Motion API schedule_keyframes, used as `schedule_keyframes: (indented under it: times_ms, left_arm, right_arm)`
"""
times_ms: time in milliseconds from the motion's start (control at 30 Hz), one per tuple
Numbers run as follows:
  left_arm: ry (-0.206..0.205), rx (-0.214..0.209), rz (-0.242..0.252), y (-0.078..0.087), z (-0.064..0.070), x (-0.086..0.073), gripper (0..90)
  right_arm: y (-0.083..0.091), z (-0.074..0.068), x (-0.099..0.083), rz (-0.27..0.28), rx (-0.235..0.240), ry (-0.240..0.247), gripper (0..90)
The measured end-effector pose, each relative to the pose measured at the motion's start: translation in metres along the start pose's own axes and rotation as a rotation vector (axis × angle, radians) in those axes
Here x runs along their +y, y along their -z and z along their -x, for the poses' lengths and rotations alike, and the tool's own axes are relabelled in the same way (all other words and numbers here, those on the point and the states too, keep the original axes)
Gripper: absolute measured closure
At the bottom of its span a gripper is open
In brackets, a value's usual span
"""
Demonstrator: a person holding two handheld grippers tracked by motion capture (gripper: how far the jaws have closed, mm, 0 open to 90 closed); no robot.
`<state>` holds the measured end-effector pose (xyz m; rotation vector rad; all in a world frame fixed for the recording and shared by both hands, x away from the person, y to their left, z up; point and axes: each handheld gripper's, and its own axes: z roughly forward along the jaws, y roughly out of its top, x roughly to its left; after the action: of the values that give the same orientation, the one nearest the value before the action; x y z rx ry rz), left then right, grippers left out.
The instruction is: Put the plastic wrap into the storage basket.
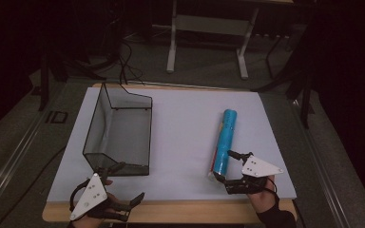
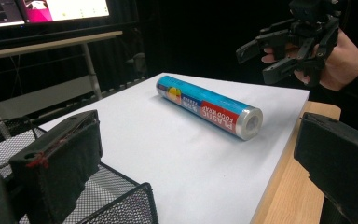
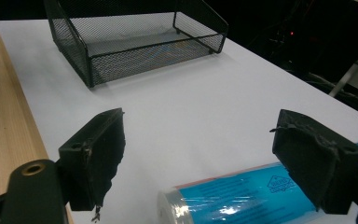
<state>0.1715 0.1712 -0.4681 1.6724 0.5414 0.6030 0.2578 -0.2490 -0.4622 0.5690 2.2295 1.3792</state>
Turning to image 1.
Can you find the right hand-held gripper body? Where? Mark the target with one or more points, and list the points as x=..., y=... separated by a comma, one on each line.
x=259, y=167

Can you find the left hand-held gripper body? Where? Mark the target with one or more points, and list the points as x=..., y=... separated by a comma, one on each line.
x=90, y=193

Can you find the blue cylindrical snack packet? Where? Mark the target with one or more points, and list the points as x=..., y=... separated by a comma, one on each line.
x=226, y=139

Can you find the clear black-framed storage bin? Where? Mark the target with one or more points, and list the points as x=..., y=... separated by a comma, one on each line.
x=120, y=136

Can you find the person's left hand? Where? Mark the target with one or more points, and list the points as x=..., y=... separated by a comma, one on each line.
x=85, y=223

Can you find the person's right hand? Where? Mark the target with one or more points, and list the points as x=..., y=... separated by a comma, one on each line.
x=264, y=201

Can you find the white table mat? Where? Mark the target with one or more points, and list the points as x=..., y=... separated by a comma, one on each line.
x=183, y=142

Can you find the black metal stand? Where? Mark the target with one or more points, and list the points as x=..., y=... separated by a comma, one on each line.
x=304, y=91

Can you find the metal floor rail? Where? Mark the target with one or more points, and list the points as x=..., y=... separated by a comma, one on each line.
x=323, y=164
x=9, y=164

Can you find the black rectangular floor bracket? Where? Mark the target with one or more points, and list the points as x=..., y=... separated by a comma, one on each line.
x=57, y=117

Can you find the white metal table frame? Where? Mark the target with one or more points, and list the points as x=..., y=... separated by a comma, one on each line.
x=212, y=25

